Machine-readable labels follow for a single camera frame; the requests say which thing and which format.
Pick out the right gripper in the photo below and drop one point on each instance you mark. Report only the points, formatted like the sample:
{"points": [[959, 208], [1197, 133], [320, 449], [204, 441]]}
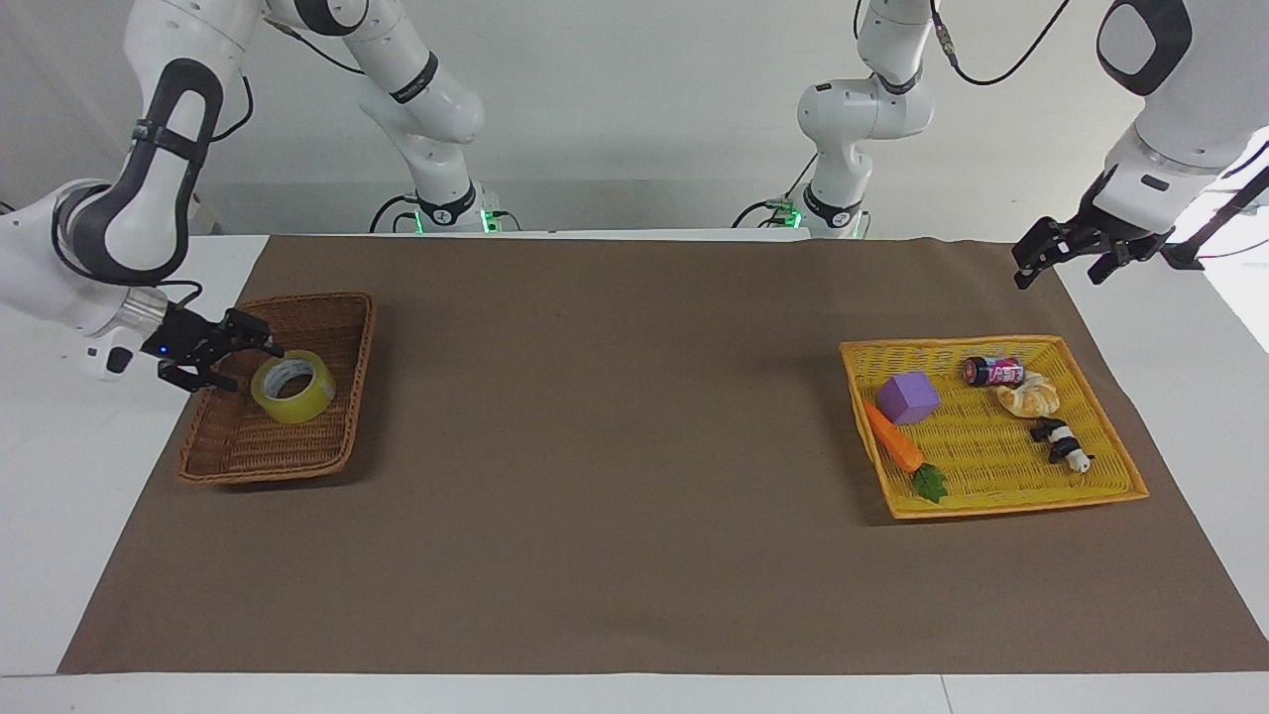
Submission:
{"points": [[186, 340]]}

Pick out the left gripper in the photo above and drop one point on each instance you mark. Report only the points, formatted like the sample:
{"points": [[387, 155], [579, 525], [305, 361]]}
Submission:
{"points": [[1115, 240]]}

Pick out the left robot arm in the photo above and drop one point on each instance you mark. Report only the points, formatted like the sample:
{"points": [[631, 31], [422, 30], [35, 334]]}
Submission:
{"points": [[1180, 119]]}

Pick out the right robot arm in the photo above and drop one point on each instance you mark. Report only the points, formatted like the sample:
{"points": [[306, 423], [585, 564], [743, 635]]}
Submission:
{"points": [[134, 233]]}

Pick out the brown wicker basket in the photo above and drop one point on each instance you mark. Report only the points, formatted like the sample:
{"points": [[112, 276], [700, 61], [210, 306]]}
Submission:
{"points": [[248, 446]]}

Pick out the yellow tape roll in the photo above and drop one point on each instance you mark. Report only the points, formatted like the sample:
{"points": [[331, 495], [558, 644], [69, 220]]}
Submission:
{"points": [[309, 402]]}

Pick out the yellow plastic basket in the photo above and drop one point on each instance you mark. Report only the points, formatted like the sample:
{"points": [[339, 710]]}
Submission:
{"points": [[991, 451]]}

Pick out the toy croissant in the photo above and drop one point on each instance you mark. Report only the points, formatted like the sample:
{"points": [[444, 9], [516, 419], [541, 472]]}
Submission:
{"points": [[1029, 397]]}

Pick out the black stand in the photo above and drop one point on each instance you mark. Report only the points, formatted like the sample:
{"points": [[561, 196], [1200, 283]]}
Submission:
{"points": [[1229, 204]]}

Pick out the black and white toy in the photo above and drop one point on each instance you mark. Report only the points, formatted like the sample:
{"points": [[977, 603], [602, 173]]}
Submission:
{"points": [[1059, 443]]}

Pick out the purple cube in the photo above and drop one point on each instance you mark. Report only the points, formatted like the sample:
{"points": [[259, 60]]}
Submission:
{"points": [[907, 399]]}

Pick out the orange toy carrot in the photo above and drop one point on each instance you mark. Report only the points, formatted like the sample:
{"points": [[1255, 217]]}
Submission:
{"points": [[892, 441]]}

